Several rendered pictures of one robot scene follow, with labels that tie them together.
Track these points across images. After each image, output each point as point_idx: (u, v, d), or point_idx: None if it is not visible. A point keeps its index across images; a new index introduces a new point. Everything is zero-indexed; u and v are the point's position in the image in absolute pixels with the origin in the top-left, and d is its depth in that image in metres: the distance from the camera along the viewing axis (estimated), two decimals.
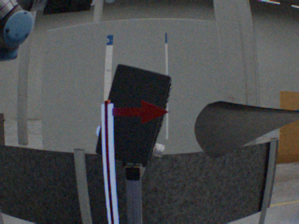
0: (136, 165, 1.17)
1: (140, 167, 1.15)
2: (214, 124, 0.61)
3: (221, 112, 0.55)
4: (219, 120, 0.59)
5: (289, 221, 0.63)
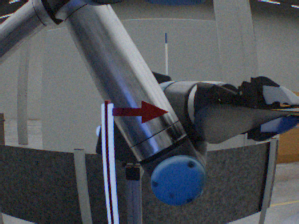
0: (136, 165, 1.17)
1: (140, 167, 1.15)
2: (214, 119, 0.60)
3: (221, 111, 0.55)
4: (219, 116, 0.59)
5: (289, 221, 0.63)
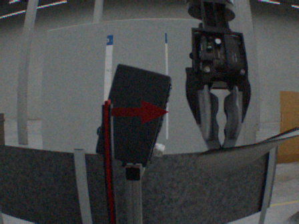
0: (136, 165, 1.17)
1: (140, 167, 1.15)
2: (214, 161, 0.64)
3: (215, 155, 0.59)
4: (217, 158, 0.62)
5: (289, 221, 0.63)
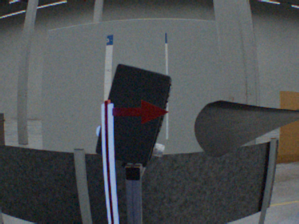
0: (136, 165, 1.17)
1: (140, 167, 1.15)
2: None
3: None
4: None
5: (289, 221, 0.63)
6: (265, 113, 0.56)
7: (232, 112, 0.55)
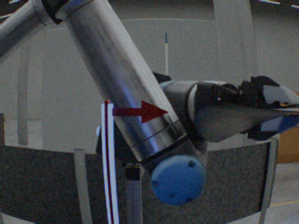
0: (136, 165, 1.17)
1: (140, 167, 1.15)
2: None
3: None
4: None
5: (289, 221, 0.63)
6: (265, 113, 0.55)
7: (233, 111, 0.55)
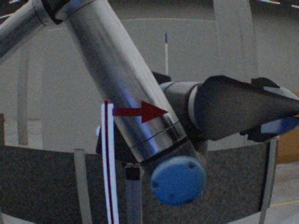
0: (136, 165, 1.17)
1: (140, 167, 1.15)
2: None
3: None
4: None
5: (289, 221, 0.63)
6: (265, 97, 0.55)
7: (233, 90, 0.55)
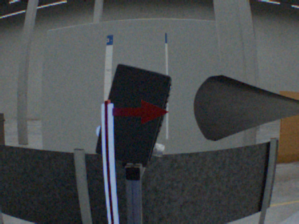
0: (136, 165, 1.17)
1: (140, 167, 1.15)
2: None
3: None
4: None
5: (289, 221, 0.63)
6: (265, 97, 0.55)
7: (233, 90, 0.55)
